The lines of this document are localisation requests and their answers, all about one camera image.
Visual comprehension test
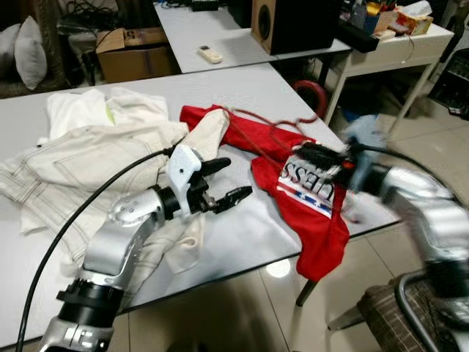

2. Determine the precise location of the white remote control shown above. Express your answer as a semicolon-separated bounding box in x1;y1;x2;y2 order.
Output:
198;45;224;65

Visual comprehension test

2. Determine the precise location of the black table leg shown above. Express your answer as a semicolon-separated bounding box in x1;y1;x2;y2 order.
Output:
297;279;320;307

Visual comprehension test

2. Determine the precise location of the brown and black speaker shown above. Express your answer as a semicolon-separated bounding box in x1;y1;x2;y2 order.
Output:
251;0;339;56

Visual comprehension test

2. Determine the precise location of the red plastic hanger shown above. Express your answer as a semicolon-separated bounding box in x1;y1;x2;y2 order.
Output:
220;79;328;147

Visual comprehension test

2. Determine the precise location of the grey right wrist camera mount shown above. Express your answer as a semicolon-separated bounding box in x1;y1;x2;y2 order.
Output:
341;116;391;195

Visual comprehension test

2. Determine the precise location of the brown cardboard box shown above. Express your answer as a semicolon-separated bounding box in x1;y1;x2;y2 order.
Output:
95;28;181;84

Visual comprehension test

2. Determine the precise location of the long black bar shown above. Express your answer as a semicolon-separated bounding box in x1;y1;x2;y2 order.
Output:
333;18;381;54

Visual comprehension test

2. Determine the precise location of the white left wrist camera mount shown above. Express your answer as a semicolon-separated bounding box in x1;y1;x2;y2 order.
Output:
167;144;204;219

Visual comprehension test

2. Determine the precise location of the black audio amplifier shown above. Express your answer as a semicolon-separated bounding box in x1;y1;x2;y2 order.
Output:
429;48;469;120

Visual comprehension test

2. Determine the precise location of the pale grey pillow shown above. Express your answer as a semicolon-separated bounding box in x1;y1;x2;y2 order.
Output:
15;16;49;91

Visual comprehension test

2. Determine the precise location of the white desk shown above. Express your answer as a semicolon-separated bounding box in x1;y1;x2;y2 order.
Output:
322;22;456;127

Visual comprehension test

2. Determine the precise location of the orange and yellow box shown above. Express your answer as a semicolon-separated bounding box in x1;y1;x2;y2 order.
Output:
394;6;434;37

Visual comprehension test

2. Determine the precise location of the red shirt with white print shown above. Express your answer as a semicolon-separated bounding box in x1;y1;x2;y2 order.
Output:
180;105;351;282

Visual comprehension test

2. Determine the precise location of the dark wicker armchair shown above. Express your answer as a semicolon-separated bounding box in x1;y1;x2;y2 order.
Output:
0;0;97;98

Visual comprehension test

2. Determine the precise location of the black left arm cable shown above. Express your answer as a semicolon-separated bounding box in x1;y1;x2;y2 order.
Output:
15;147;177;352

